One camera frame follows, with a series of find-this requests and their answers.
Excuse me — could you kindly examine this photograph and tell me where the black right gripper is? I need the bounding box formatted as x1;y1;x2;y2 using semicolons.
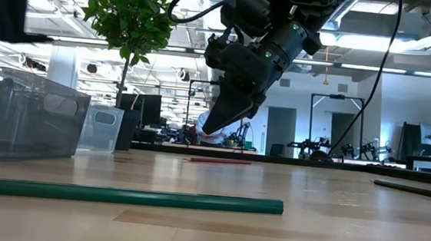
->
201;41;283;140

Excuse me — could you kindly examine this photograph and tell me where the red pencil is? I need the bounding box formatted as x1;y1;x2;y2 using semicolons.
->
186;155;253;167

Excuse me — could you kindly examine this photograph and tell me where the green pencil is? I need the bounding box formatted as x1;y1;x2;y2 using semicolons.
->
0;177;286;219

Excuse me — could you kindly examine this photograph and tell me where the black pen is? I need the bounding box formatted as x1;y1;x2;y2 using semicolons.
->
371;179;431;201

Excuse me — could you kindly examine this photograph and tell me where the person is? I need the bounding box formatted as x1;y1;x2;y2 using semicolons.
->
194;95;234;149

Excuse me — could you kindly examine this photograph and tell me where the grey door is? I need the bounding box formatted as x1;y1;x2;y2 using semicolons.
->
329;112;357;147
264;105;298;159

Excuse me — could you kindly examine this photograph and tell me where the small dark chair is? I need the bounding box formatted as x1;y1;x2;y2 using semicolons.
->
269;143;286;158

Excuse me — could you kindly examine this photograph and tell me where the small dark computer monitor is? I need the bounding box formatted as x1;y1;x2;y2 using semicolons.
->
118;91;164;129

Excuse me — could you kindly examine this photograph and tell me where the small green leafy tree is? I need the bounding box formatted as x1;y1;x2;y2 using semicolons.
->
72;0;182;114

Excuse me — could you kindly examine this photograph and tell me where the clear plastic bin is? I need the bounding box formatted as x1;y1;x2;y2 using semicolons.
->
76;101;126;157

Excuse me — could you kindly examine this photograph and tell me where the black panel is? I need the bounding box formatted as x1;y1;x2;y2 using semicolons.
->
400;121;423;157

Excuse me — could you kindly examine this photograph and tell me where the white column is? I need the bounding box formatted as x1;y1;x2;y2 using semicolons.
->
45;44;81;90

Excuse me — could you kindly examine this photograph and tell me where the grey monitor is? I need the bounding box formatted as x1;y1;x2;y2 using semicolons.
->
418;121;431;147

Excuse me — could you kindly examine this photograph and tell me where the smoky grey plastic bin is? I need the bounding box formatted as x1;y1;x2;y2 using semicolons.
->
0;66;94;168

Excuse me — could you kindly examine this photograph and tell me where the black gantry frame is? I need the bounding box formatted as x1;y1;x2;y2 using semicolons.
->
305;92;367;160
183;78;248;154

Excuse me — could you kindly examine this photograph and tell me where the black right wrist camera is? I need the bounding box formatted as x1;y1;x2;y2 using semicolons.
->
203;33;231;71

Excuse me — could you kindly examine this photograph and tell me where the yellow hanging cord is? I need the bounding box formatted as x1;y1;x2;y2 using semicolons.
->
321;46;333;86

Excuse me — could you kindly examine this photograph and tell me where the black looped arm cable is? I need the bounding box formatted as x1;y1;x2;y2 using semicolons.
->
166;0;245;29

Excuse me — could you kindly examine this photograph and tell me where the black hanging cable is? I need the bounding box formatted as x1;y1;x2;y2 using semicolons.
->
327;0;405;161

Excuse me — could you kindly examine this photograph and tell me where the black aluminium table frame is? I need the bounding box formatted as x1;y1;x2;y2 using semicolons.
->
129;140;431;187

